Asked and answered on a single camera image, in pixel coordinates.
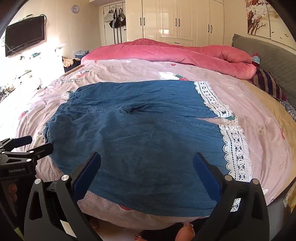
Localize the blue denim pants lace hem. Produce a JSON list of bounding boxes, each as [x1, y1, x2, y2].
[[44, 80, 252, 217]]

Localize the clothes pile on bench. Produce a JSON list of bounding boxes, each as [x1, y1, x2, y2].
[[62, 50, 89, 73]]

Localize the blue floral pillow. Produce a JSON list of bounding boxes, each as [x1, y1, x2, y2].
[[280, 100, 296, 121]]

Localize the striped purple pillow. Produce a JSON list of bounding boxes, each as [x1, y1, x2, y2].
[[249, 68, 287, 101]]

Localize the pink folded comforter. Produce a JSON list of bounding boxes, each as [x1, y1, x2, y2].
[[81, 39, 256, 80]]

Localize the hanging bags on door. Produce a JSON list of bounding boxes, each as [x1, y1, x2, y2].
[[104, 5, 126, 45]]

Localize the grey quilted headboard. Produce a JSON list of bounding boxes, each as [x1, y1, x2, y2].
[[232, 34, 296, 107]]

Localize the cream wardrobe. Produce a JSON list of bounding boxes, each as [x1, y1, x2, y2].
[[125, 0, 224, 47]]

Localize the black wall television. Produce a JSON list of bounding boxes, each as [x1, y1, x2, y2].
[[4, 15, 46, 57]]

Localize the round wall clock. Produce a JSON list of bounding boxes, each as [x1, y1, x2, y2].
[[71, 5, 79, 14]]

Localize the blossom tree wall painting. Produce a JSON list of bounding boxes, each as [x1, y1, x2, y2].
[[245, 0, 295, 49]]

